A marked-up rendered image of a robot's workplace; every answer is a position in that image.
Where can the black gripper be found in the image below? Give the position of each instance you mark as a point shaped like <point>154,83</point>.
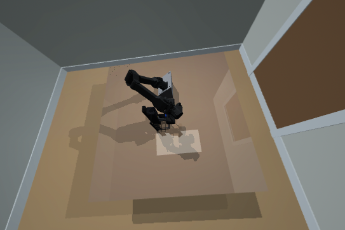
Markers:
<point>169,118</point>

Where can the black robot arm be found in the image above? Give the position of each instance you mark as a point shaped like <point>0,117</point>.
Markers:
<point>134,80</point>

